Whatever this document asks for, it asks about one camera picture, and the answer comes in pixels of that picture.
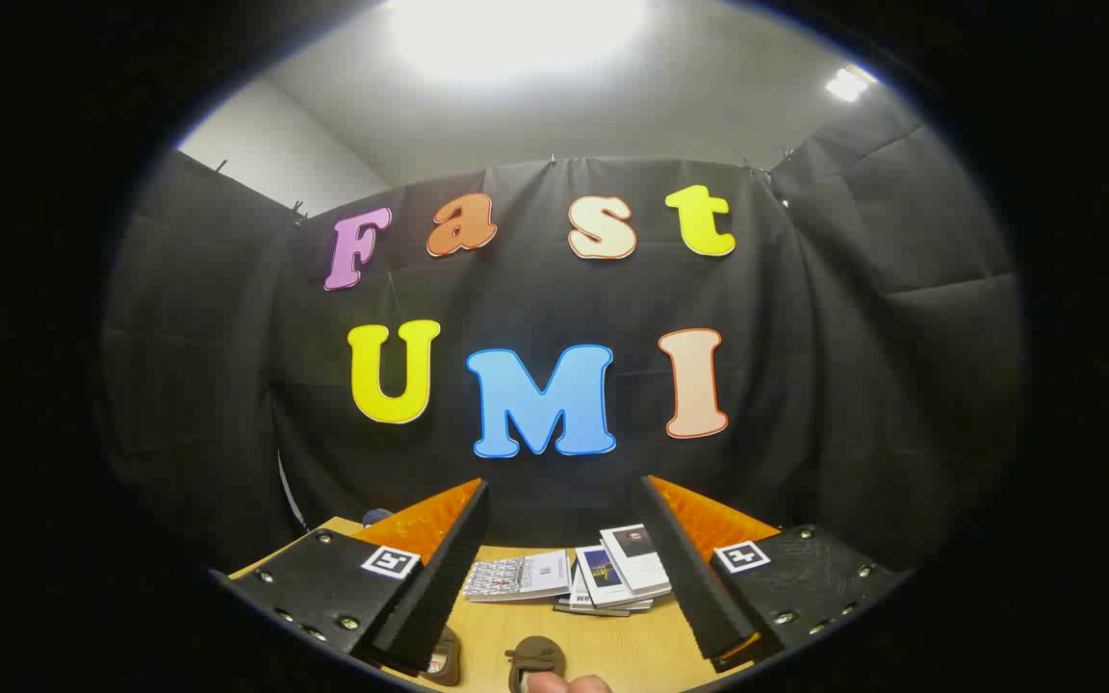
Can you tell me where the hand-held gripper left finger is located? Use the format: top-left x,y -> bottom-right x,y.
211,478 -> 491,675

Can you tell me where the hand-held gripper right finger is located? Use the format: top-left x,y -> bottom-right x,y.
639,475 -> 907,662

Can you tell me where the brown fuzzy shoe with bow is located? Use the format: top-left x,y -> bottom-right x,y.
504,635 -> 567,693
420,626 -> 464,687

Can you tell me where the white book with dark picture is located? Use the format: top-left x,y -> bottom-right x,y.
599,524 -> 673,598

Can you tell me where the grey patterned book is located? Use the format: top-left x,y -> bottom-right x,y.
463,551 -> 572,603

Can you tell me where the white book with blue picture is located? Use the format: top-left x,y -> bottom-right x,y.
574,545 -> 657,609

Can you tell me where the dark grey book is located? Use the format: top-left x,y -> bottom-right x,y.
553,592 -> 657,617

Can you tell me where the small ceiling light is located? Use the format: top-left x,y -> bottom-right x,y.
824,65 -> 878,104

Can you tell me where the large ceiling light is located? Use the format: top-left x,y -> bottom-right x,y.
386,0 -> 652,83

